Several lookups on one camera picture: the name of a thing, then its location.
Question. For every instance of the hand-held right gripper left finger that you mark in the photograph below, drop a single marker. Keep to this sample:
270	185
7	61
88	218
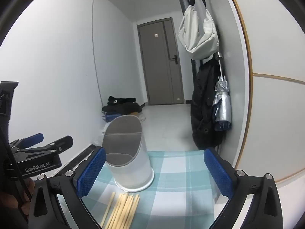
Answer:
91	171

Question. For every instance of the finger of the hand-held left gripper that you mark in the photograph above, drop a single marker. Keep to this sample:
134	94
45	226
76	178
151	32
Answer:
35	138
63	142

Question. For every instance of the bundle of wooden chopsticks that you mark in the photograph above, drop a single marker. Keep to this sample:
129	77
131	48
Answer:
124	212

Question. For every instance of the white wardrobe gold trim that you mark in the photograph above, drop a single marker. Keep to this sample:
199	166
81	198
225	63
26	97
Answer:
274	124

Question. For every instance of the teal plaid tablecloth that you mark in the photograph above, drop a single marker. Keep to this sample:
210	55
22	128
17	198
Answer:
178	183

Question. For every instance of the silver folded umbrella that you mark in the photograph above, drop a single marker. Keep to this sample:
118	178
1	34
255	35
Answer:
222	107

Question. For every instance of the grey-brown entrance door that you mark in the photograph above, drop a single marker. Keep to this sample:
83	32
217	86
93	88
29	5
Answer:
154	76

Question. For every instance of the white utensil holder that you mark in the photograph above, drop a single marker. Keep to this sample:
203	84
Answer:
133	167

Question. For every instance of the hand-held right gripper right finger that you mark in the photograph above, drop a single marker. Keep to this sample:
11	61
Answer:
218	171

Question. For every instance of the black jacket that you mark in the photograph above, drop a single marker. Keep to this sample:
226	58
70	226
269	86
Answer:
202	105

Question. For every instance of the person's left hand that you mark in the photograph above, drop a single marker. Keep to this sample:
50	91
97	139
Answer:
9	202

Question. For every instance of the pile of black clothes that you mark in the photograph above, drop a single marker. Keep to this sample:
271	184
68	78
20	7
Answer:
119	106

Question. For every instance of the white sling bag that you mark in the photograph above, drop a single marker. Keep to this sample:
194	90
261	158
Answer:
197	35

